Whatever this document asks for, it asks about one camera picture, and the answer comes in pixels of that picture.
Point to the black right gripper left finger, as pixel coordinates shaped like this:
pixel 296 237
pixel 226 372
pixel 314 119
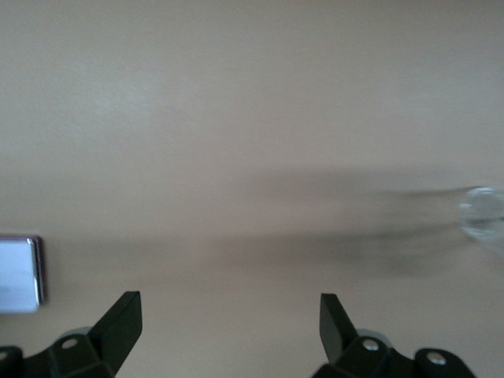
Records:
pixel 114 334

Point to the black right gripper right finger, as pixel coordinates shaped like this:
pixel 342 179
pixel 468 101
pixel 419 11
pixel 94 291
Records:
pixel 338 338

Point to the lilac white smartphone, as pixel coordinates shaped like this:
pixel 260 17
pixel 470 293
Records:
pixel 17 275

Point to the clear glass cup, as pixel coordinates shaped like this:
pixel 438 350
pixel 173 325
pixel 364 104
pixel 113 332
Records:
pixel 482 216

